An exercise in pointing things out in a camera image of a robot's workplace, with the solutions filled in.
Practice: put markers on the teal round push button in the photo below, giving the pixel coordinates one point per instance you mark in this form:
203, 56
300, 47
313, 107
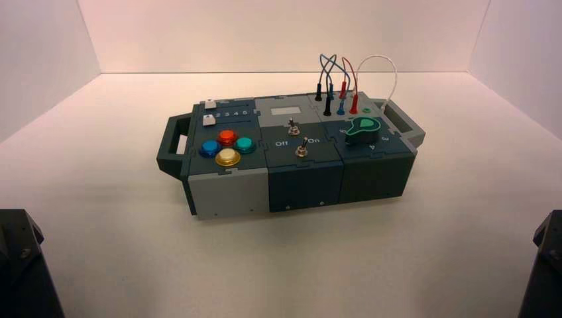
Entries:
244, 144

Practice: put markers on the white display window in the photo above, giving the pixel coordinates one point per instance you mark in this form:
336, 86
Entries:
285, 111

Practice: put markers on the yellow round push button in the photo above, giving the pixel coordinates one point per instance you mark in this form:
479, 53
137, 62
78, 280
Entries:
227, 156

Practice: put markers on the orange round push button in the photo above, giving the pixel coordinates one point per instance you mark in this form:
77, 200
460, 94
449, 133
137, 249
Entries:
228, 137

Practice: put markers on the grey and teal task box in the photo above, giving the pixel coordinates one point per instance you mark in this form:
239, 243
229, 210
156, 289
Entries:
228, 193

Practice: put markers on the blue round push button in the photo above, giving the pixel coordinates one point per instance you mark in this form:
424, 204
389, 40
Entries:
210, 148

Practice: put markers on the white square slider key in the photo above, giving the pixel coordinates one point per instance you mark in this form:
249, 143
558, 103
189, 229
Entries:
210, 104
208, 120

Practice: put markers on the green rotary knob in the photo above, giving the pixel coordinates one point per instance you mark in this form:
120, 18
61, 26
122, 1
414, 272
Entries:
362, 129

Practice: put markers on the green banana socket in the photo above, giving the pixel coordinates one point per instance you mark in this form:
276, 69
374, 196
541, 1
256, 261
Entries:
367, 110

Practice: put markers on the metal toggle switch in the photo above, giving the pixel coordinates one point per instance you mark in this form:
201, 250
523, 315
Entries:
301, 151
293, 129

